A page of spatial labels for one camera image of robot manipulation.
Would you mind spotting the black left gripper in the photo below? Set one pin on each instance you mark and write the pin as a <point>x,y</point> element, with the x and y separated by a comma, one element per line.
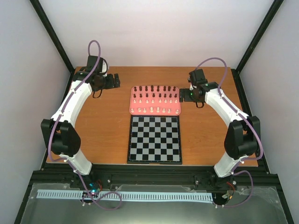
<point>111,84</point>

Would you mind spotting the white pawn row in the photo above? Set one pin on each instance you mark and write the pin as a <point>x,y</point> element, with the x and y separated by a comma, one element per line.
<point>154,102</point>

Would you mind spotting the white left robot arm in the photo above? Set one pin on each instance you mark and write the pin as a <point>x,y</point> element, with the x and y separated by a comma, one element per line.
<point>59,132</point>

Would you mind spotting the black piece back row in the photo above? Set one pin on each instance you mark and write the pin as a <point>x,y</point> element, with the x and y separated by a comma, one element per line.
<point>156,88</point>

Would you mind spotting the black aluminium frame rail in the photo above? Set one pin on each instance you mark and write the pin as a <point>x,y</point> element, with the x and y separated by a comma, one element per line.
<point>198,177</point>

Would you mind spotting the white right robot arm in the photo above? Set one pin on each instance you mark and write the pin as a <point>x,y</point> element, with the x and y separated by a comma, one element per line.
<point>243,135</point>

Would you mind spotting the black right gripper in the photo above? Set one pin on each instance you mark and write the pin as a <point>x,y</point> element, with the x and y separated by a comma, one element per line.
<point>186,97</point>

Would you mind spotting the black pawn row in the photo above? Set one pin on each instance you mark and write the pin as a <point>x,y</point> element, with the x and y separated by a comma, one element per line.
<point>154,95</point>

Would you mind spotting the black and grey chessboard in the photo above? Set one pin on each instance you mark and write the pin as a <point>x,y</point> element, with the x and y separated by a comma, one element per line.
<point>154,140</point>

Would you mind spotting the light blue cable duct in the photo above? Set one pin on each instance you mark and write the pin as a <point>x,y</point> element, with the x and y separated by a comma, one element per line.
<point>126,196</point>

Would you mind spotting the pink piece tray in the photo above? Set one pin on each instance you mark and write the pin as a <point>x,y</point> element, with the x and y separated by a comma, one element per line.
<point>173,107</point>

